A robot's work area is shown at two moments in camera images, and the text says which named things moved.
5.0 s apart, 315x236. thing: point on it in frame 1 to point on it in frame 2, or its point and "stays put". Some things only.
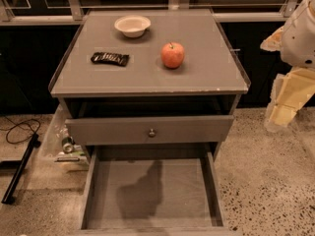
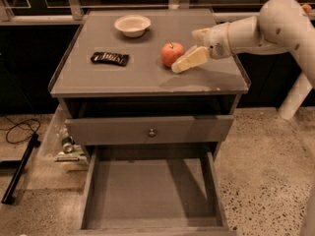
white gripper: (299, 39) to (216, 42)
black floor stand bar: (9, 197) stays put
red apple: (172, 55) stays put
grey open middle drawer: (153, 191) stays put
